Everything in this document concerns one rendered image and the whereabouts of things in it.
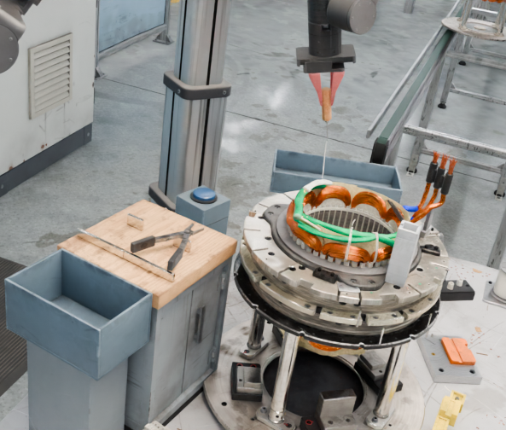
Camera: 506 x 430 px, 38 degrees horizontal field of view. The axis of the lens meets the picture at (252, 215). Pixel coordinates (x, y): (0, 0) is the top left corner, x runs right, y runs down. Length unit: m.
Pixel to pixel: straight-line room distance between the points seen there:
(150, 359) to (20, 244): 2.06
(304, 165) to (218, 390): 0.50
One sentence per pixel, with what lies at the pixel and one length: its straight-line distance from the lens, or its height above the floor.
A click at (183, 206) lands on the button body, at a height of 1.02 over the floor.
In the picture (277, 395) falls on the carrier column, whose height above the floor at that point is 0.87.
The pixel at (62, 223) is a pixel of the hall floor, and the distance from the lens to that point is 3.26.
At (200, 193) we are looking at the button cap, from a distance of 1.33.
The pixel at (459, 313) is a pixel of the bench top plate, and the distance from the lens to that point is 1.64.
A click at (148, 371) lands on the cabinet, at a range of 1.12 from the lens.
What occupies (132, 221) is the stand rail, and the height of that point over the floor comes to 1.08.
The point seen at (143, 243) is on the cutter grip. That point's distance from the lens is 1.08.
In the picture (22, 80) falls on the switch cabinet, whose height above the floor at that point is 0.50.
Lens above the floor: 1.67
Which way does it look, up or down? 29 degrees down
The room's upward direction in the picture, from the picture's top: 8 degrees clockwise
